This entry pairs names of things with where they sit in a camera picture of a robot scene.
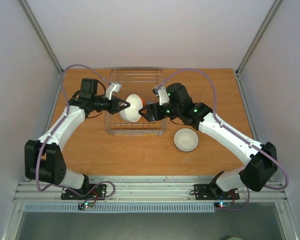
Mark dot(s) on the small circuit board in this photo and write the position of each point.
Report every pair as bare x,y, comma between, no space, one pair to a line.
223,204
85,205

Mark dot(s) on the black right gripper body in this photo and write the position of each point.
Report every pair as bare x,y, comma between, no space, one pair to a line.
152,111

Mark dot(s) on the aluminium front rail bed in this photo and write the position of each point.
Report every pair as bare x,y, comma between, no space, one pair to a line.
134,189

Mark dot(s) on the right small circuit board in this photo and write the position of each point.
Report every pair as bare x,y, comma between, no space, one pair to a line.
223,204

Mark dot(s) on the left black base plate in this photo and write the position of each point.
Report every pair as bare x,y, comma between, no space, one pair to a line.
87,192

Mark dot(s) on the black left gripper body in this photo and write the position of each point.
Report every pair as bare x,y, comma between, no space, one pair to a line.
111,109

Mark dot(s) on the grey slotted cable duct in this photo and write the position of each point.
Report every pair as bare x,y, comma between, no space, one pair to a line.
120,208

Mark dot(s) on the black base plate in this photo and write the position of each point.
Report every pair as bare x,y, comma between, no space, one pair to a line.
87,192
205,192

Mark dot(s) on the white bowl at bottom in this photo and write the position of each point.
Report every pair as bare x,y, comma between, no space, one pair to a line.
186,140

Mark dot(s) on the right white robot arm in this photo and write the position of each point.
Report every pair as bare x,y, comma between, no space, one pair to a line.
258,159

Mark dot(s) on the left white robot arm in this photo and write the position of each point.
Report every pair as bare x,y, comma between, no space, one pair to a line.
43,158

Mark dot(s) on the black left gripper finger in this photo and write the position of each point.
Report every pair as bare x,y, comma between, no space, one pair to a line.
122,102
122,109

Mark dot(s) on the chrome wire dish rack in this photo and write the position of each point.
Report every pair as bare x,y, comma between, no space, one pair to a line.
136,91

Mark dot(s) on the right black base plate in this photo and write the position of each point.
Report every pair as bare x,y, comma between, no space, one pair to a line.
205,192

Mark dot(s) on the left small circuit board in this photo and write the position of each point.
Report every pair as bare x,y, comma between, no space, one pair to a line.
85,205

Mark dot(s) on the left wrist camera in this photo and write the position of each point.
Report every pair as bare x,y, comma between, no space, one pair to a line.
114,87

